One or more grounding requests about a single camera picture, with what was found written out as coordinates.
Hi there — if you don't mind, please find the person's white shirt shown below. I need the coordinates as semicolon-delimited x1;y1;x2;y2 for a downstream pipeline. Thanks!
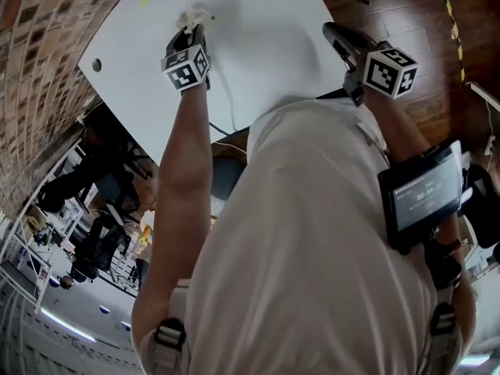
138;96;477;375

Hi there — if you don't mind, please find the black elbow strap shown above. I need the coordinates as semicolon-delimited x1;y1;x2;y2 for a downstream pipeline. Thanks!
423;240;465;291

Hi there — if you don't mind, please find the yellow black floor tape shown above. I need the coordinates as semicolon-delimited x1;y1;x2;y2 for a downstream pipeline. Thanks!
436;0;468;84

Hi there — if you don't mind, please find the cardboard box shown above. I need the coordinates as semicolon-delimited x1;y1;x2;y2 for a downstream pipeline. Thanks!
25;211;48;230

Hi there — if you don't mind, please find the ceiling light strip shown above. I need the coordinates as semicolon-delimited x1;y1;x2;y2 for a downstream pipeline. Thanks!
40;306;98;344

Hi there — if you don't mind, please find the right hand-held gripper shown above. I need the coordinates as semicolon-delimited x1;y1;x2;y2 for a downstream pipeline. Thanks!
322;21;420;108

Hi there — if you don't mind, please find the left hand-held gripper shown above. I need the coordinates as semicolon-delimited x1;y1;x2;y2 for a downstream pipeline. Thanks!
160;23;213;93

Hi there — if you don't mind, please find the dark grey swivel chair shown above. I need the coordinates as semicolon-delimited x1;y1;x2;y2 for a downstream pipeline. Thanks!
210;155;245;202

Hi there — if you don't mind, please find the clear bottle yellow label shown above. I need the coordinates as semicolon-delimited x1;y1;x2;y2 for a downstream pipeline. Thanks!
137;227;154;255

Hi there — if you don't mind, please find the white metal shelf rack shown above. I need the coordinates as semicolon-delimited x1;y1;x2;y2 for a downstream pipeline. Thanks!
0;138;87;312

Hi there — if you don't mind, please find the white cloth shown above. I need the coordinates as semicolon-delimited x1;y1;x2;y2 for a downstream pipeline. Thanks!
174;2;210;34

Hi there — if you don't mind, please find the black tablet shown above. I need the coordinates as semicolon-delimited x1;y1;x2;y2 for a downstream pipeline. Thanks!
377;138;465;256

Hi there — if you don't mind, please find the beige strap black buckle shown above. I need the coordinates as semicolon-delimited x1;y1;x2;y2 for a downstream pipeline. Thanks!
429;302;459;375
150;317;189;375

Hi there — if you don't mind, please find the person's left forearm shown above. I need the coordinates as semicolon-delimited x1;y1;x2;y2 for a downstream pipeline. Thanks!
155;87;214;210

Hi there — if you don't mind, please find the black mesh office chair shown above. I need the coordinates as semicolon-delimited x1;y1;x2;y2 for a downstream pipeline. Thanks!
73;212;134;284
37;158;141;214

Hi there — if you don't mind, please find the white desk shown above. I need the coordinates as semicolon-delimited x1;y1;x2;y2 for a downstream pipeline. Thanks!
468;82;500;113

